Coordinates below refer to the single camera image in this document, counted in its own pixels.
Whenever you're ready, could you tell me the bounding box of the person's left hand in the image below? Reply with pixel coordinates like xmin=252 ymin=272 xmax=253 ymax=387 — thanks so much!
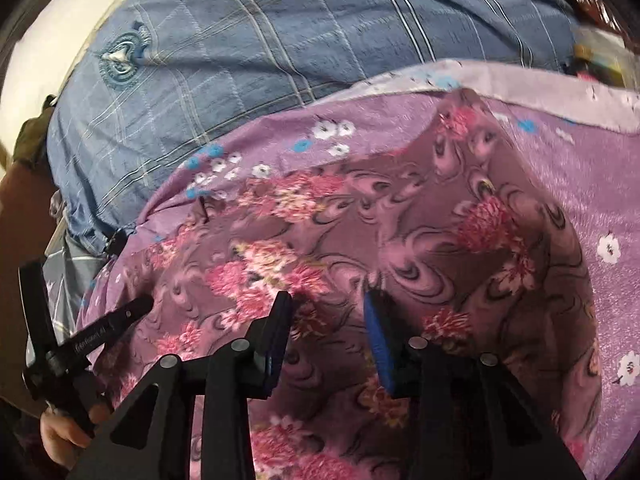
xmin=40 ymin=404 xmax=113 ymax=468

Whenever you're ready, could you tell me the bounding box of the purple floral cloth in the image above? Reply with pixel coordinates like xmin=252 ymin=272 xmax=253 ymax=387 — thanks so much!
xmin=75 ymin=60 xmax=640 ymax=480

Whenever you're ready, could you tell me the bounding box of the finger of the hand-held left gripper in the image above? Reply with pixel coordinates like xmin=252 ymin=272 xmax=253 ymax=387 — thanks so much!
xmin=75 ymin=296 xmax=155 ymax=356
xmin=19 ymin=260 xmax=53 ymax=361

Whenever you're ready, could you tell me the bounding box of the maroon floral garment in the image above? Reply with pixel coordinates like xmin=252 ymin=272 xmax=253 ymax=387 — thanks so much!
xmin=92 ymin=87 xmax=603 ymax=480

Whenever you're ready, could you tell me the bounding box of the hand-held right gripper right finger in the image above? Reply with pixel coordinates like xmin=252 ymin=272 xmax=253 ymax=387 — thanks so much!
xmin=364 ymin=287 xmax=586 ymax=480

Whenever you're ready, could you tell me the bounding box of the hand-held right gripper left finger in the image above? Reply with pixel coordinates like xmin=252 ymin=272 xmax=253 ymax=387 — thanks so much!
xmin=65 ymin=290 xmax=295 ymax=480

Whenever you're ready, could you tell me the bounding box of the grey star-print sheet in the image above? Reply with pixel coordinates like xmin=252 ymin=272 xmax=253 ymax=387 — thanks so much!
xmin=27 ymin=237 xmax=108 ymax=361

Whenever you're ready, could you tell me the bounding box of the olive-brown cloth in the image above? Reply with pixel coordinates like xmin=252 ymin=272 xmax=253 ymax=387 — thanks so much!
xmin=12 ymin=95 xmax=58 ymax=163

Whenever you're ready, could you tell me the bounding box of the blue plaid quilt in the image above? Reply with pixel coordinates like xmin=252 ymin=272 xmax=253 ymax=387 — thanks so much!
xmin=45 ymin=0 xmax=586 ymax=256

